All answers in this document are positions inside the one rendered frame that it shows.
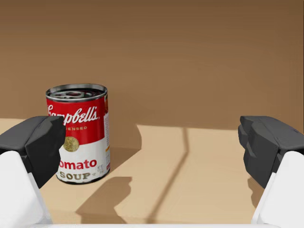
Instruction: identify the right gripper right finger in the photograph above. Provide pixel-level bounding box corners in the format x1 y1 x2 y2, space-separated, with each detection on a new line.
237 115 304 225

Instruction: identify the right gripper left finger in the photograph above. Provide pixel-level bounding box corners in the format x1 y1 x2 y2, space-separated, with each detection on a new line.
0 115 66 225

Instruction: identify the red and white can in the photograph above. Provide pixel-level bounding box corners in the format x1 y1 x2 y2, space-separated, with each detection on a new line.
45 83 111 185

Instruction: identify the pale wooden shelf unit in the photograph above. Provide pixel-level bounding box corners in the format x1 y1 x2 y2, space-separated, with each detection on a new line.
0 0 304 225

